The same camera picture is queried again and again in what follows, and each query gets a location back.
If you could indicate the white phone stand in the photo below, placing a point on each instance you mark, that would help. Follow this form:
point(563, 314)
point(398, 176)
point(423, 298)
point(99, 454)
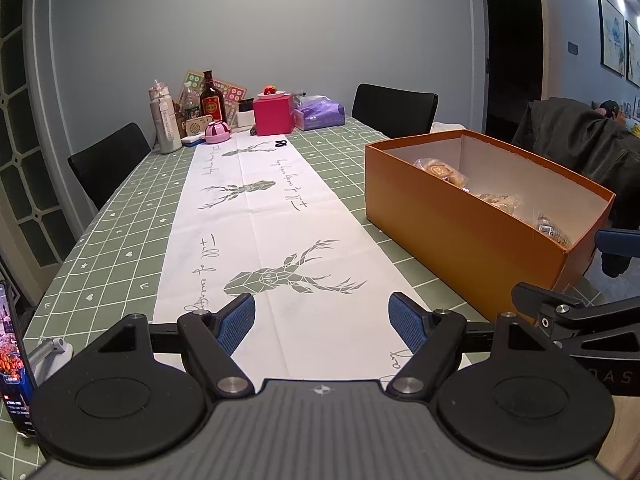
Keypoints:
point(50, 357)

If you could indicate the black chair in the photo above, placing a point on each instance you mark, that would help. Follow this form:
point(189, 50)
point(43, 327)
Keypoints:
point(110, 162)
point(395, 107)

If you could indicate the orange cardboard box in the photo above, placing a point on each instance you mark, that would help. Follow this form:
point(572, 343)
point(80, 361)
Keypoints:
point(450, 230)

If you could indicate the clear vegetable chips bag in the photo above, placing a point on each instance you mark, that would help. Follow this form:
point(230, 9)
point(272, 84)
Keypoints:
point(440, 171)

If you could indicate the clear nougat bag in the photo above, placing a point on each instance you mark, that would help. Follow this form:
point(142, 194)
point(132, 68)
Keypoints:
point(497, 202)

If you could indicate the dotted card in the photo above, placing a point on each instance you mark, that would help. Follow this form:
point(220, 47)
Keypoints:
point(234, 96)
point(192, 80)

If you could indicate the clear yellow sticks bag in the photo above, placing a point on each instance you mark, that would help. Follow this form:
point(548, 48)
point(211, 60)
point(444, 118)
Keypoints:
point(552, 230)

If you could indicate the white deer print runner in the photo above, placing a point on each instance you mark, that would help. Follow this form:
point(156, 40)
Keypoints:
point(310, 220)

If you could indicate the small beige radio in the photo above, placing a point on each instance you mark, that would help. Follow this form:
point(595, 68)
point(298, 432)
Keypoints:
point(199, 125)

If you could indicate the large framed picture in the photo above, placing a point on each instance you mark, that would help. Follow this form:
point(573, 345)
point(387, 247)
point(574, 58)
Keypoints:
point(611, 35)

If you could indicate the blue white flat case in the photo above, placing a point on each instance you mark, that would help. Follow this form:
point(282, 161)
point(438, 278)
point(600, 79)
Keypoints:
point(192, 142)

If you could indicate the small white box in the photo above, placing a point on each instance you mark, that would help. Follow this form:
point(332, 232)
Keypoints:
point(245, 119)

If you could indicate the brown glass bottle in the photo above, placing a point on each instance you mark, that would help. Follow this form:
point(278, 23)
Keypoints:
point(211, 102)

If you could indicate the dark wall switch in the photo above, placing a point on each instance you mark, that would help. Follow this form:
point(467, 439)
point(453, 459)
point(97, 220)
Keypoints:
point(573, 49)

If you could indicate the smartphone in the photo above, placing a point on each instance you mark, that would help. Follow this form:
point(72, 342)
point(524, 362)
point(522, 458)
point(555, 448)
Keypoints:
point(12, 360)

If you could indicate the dark jacket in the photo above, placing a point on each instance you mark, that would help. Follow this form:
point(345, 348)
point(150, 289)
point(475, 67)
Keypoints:
point(575, 145)

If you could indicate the folded cloth stack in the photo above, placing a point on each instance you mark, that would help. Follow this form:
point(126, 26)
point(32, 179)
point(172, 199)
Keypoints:
point(450, 129)

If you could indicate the small black holder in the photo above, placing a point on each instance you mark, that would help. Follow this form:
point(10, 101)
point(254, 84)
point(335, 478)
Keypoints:
point(246, 105)

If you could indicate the green checked tablecloth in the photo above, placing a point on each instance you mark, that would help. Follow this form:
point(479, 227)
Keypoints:
point(125, 230)

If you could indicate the clear plastic bottle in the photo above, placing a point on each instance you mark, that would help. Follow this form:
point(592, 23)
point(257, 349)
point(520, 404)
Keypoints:
point(189, 105)

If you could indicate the white labelled bottle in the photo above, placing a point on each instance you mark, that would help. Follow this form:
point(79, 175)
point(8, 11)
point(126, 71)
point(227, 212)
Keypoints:
point(170, 127)

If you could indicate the purple tissue pack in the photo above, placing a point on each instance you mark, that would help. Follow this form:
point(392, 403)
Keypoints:
point(320, 114)

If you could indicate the pale capped bottle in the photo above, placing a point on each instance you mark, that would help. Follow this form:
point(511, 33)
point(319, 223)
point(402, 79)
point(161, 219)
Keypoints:
point(155, 100)

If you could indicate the pink round gadget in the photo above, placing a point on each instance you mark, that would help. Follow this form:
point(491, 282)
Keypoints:
point(217, 132)

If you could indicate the glass panel door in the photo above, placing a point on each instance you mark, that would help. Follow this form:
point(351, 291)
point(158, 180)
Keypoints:
point(30, 135)

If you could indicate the pink box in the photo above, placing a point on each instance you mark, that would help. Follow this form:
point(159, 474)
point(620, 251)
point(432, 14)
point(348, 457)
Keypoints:
point(272, 116)

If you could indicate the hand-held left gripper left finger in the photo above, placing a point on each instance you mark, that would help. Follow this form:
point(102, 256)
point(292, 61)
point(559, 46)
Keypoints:
point(235, 322)

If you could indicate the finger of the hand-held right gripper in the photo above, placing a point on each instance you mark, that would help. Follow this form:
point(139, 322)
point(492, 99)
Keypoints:
point(622, 242)
point(590, 322)

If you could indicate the plate with red item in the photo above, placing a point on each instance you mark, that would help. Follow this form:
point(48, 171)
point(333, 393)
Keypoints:
point(271, 92)

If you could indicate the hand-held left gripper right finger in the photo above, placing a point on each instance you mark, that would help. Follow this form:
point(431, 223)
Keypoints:
point(407, 320)

